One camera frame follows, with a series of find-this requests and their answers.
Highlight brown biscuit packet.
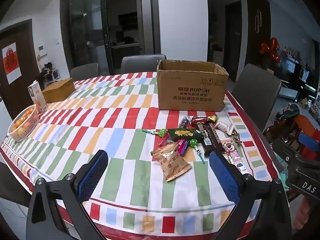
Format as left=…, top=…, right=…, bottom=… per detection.
left=150, top=142, right=179, bottom=159
left=160, top=152, right=192, bottom=182

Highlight dark brown wooden door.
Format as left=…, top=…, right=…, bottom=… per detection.
left=0, top=20, right=38, bottom=120

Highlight red snack packet white ends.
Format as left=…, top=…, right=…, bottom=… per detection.
left=191, top=116, right=208, bottom=126

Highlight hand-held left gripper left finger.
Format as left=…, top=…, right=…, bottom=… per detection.
left=26, top=149, right=109, bottom=240

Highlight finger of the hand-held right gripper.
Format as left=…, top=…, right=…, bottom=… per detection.
left=272, top=138, right=320, bottom=173

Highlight white plastic mesh basket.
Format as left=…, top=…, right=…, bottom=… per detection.
left=7, top=104, right=39, bottom=142

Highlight long black chocolate bar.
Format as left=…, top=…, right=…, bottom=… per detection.
left=196, top=122, right=224, bottom=158

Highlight pink bear snack packet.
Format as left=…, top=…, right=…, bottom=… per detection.
left=221, top=139, right=237, bottom=155

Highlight white orange juice carton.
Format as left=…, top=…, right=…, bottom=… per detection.
left=27, top=80, right=48, bottom=113

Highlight dark green gold snack packet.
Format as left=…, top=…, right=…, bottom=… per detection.
left=167, top=128, right=203, bottom=140

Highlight green lollipop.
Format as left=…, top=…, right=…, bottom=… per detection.
left=142, top=128, right=167, bottom=137
left=188, top=139, right=206, bottom=165

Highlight gold striped wrapped candy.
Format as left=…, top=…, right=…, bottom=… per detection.
left=231, top=130, right=243, bottom=145

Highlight red white door poster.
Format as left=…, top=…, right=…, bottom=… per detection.
left=2, top=42, right=21, bottom=85

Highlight red foil balloons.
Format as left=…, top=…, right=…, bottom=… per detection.
left=260, top=37, right=282, bottom=63

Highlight teal cloth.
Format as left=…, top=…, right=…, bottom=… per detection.
left=279, top=169, right=290, bottom=190

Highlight magenta snack packet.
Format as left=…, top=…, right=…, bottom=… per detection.
left=176, top=139, right=190, bottom=155

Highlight white pink snack packet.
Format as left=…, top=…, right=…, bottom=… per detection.
left=215, top=120, right=234, bottom=133

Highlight person's right hand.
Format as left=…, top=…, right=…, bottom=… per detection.
left=295, top=200, right=320, bottom=232

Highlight striped colourful tablecloth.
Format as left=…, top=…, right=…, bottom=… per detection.
left=0, top=71, right=282, bottom=240

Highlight white small shelf rack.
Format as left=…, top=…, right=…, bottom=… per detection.
left=41, top=62, right=59, bottom=85

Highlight red candy packet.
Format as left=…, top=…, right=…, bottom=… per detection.
left=157, top=136, right=173, bottom=147

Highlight pink candy tube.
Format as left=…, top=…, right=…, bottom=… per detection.
left=229, top=152, right=247, bottom=174

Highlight black purple snack packet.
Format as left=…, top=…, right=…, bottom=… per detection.
left=178, top=115, right=193, bottom=128

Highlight dark wooden cabinet door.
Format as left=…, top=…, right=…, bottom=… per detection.
left=246, top=0, right=272, bottom=63

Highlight dark framed glass sliding door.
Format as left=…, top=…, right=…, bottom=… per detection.
left=60, top=0, right=110, bottom=75

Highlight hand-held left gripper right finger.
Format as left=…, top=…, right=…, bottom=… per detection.
left=207, top=151, right=293, bottom=240

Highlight pile of oranges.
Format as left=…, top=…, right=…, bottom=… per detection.
left=11, top=106, right=37, bottom=133

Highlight grey dining chair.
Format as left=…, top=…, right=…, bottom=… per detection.
left=121, top=54, right=167, bottom=74
left=231, top=64, right=282, bottom=133
left=70, top=62, right=99, bottom=82

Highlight brown cardboard box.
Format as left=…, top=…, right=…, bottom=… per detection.
left=157, top=59, right=230, bottom=112

